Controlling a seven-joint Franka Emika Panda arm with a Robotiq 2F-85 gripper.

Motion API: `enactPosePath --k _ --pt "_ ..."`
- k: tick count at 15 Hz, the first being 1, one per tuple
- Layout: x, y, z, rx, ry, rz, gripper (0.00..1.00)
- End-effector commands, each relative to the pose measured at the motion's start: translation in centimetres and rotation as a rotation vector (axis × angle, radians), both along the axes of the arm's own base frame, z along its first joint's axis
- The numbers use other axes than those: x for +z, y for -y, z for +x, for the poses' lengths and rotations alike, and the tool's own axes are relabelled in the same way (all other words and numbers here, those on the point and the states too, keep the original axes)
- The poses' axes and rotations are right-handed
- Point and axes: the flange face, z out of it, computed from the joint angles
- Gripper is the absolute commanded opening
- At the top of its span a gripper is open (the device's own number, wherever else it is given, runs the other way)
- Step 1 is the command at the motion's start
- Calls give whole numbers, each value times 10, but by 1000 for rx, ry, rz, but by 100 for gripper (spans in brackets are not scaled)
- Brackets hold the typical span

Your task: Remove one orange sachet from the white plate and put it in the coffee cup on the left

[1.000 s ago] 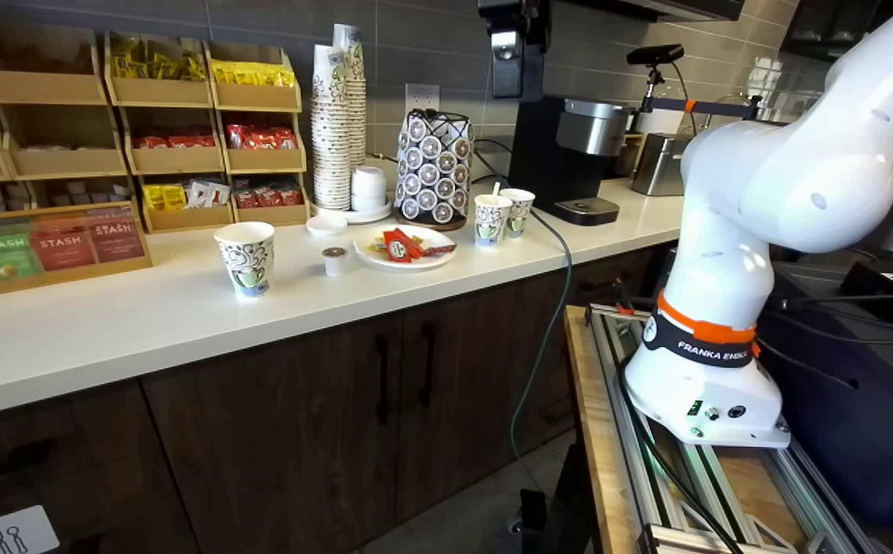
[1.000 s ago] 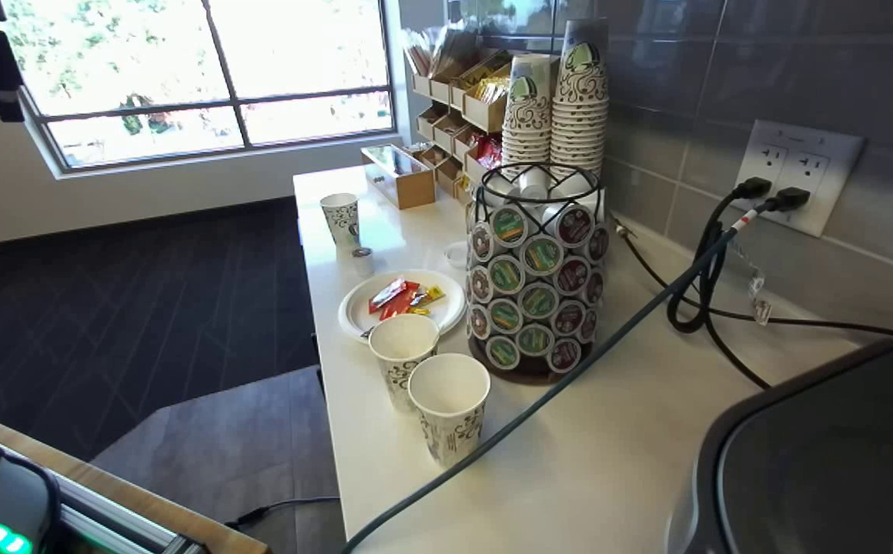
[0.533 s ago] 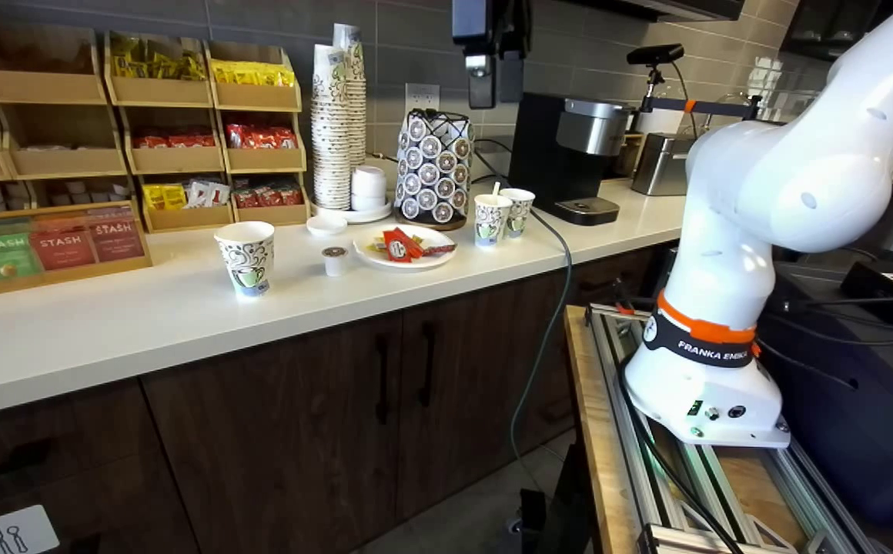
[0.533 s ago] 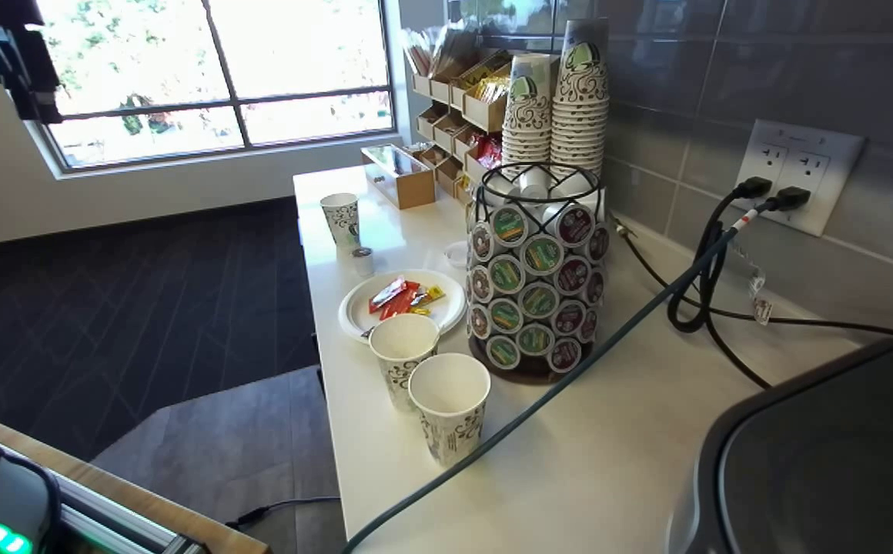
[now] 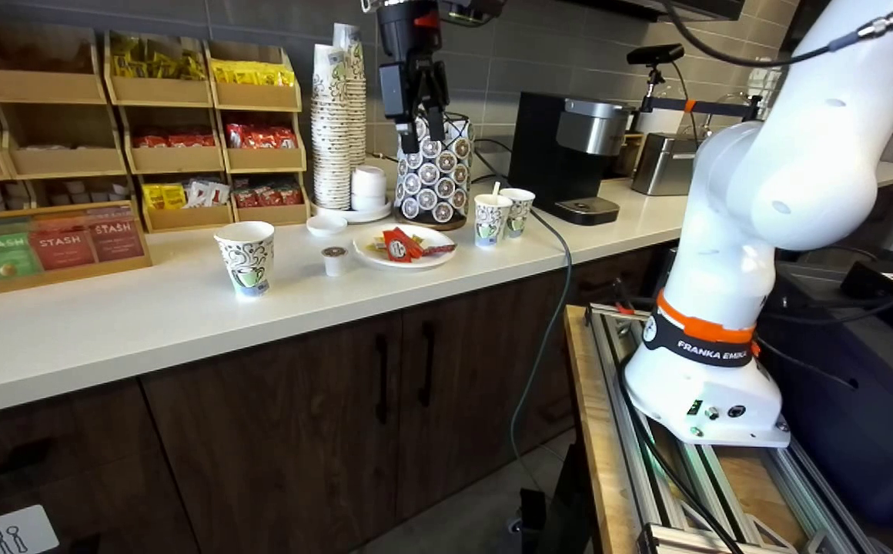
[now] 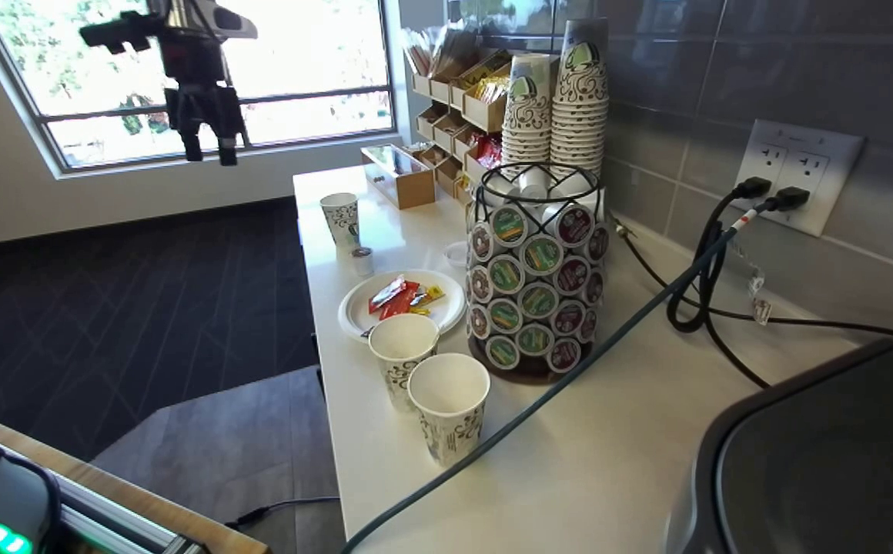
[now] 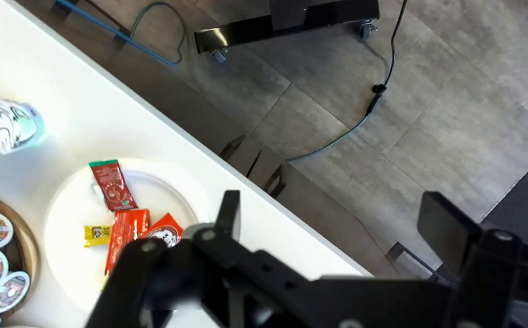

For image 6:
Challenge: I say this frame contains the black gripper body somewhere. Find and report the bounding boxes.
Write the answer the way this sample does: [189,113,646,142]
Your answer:
[163,79,249,142]

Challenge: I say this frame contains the orange Kikkoman soy sauce sachet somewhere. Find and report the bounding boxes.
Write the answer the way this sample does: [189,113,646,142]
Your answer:
[376,287,428,321]

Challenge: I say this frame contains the small patterned paper cup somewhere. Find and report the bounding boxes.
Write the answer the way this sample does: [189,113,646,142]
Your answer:
[316,190,364,253]

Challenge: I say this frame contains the white plastic plate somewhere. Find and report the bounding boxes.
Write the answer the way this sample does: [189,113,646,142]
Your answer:
[334,269,467,346]

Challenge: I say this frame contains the white cup lid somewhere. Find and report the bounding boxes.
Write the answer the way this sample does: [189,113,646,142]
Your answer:
[364,312,442,413]

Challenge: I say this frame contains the patterned paper coffee cup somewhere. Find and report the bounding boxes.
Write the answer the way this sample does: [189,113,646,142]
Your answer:
[404,352,492,468]

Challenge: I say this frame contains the black coffee machine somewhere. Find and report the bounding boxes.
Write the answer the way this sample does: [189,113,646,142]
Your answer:
[666,312,893,554]

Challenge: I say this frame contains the wooden tea box glass lid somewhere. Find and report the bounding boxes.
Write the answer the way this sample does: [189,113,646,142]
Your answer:
[360,142,439,213]

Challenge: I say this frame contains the wooden condiment organiser shelf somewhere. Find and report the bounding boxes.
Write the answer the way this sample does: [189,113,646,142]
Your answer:
[404,25,518,203]

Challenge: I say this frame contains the grey floor mat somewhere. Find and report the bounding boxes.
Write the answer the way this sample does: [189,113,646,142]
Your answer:
[88,364,349,554]

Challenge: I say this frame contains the short stack of paper cups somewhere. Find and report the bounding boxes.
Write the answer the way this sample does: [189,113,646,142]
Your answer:
[500,52,558,168]

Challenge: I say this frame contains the tall stack of paper cups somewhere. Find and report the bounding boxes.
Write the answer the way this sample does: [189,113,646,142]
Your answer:
[548,15,614,183]

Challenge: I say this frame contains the grey device with green lights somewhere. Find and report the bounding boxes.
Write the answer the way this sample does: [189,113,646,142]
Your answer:
[0,402,64,554]

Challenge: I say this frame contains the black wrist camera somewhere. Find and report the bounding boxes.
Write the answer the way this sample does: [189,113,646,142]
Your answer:
[78,8,163,55]

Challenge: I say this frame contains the window with dark frame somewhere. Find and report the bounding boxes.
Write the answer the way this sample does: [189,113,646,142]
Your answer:
[0,0,404,183]

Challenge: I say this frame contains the wire coffee pod carousel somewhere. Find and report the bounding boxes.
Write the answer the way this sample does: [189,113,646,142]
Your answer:
[463,161,614,385]

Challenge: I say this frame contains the wooden table with metal rail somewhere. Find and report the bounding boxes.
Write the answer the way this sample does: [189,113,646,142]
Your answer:
[0,413,271,554]

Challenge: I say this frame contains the black power cable with plug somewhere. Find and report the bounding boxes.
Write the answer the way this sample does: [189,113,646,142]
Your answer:
[609,185,893,343]
[666,177,780,394]

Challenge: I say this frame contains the white cable tag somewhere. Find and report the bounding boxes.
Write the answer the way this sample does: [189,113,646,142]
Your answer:
[745,274,777,329]

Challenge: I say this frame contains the white wall power outlet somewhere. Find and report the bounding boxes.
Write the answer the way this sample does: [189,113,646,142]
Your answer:
[733,117,866,239]

